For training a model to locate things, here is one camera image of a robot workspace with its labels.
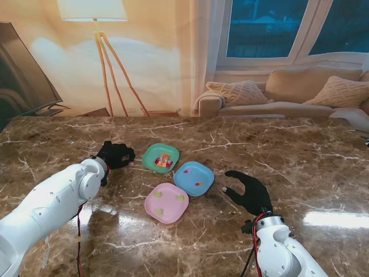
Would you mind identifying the red black arm cables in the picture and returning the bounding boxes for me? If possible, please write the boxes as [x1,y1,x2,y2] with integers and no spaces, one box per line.
[69,164,112,277]
[239,212,266,277]

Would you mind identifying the red black right arm cables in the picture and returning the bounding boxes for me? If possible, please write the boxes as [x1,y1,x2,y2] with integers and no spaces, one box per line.
[239,212,266,277]

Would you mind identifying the pink square plastic dish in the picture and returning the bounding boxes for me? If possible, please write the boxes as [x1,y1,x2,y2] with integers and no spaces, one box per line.
[144,182,190,224]

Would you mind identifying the cream knitted cushion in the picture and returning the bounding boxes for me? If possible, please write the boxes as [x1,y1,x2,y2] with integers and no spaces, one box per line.
[205,80,269,107]
[303,76,369,108]

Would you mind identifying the green square plastic dish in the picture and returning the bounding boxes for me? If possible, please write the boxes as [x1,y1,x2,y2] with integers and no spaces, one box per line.
[142,143,180,174]

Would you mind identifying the wooden tripod floor lamp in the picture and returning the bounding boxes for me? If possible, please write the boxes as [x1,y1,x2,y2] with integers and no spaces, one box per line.
[57,0,150,117]

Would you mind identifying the flat screen television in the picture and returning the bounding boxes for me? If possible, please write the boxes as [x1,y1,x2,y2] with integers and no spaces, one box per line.
[0,21,71,125]

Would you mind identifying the red black left arm cables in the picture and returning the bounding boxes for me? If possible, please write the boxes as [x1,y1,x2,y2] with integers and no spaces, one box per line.
[69,164,112,277]

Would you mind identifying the blue square plastic dish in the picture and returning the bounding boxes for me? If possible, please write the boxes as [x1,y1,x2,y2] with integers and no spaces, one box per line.
[173,161,216,197]

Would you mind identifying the white framed window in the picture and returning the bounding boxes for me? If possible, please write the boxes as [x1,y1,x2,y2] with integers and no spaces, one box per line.
[216,0,369,70]

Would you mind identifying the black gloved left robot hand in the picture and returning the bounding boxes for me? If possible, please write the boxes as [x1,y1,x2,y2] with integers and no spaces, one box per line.
[96,140,137,170]

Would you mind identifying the pink red candy packet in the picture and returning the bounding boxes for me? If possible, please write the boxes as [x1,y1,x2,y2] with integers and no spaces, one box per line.
[153,157,174,169]

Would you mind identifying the sheer white curtain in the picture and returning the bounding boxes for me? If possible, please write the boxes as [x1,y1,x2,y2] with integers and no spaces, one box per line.
[189,0,228,116]

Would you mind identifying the orange candy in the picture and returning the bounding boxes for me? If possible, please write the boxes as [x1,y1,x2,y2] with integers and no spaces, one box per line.
[156,153,171,168]

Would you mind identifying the low wooden tv cabinet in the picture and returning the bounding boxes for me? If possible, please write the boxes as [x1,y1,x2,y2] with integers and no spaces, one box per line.
[77,107,112,117]

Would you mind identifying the beige sofa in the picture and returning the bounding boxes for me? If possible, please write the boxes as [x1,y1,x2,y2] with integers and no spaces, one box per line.
[195,68,369,136]

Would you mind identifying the cream throw blanket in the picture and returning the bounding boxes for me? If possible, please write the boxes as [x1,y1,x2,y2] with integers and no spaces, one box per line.
[192,91,227,113]

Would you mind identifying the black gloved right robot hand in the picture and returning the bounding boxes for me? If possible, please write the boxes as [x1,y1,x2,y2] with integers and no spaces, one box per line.
[221,170,274,216]

